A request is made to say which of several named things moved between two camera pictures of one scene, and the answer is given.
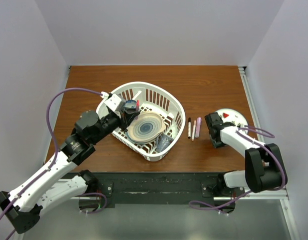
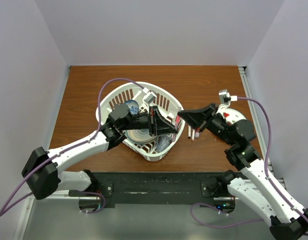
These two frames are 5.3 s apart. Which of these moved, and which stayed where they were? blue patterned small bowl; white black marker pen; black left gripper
Moved: black left gripper
Stayed: blue patterned small bowl; white black marker pen
